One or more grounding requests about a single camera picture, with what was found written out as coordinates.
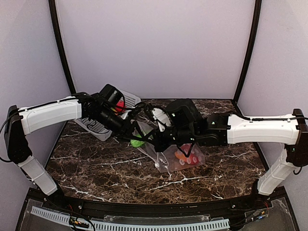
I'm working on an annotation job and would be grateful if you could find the left black frame post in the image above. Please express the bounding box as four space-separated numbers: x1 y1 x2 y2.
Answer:
48 0 76 94

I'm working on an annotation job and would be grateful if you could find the white slotted cable duct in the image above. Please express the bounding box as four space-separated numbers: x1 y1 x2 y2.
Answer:
30 206 230 231

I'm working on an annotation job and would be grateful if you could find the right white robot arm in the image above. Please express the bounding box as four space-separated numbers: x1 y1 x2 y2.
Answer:
150 99 308 196

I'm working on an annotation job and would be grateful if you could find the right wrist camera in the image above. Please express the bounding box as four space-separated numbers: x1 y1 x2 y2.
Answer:
145 105 171 132

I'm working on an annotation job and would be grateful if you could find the black front frame rail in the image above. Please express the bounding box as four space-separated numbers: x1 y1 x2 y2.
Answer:
38 193 255 219

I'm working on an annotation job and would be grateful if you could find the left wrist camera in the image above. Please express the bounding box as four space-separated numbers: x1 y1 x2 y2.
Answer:
119 102 149 120

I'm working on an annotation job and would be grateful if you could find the right black frame post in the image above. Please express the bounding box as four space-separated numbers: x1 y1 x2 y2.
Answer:
233 0 262 104

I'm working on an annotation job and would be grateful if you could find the black frame post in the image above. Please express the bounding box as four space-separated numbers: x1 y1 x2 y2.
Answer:
233 0 262 104
48 0 76 94

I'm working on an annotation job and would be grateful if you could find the white perforated plastic basket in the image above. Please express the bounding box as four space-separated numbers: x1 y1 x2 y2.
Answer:
75 90 141 141

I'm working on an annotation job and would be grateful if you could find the dark red toy fruit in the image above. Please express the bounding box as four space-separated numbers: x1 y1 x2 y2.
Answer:
180 144 195 153

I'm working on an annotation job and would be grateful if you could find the red toy orange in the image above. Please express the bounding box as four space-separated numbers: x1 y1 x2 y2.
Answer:
115 100 125 113

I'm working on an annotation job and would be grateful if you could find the green toy cucumber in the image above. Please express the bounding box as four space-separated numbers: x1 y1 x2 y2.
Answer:
130 134 147 148

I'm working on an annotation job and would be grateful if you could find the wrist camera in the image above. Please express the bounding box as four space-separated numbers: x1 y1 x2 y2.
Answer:
119 102 149 120
145 105 171 132

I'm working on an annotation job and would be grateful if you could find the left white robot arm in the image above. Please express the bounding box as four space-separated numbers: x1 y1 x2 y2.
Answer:
1 84 145 196

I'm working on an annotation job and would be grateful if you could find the red orange toy mango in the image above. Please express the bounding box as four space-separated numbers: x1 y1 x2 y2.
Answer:
175 151 202 166

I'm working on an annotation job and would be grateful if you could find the clear dotted zip top bag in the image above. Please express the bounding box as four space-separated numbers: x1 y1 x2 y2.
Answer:
136 122 205 173

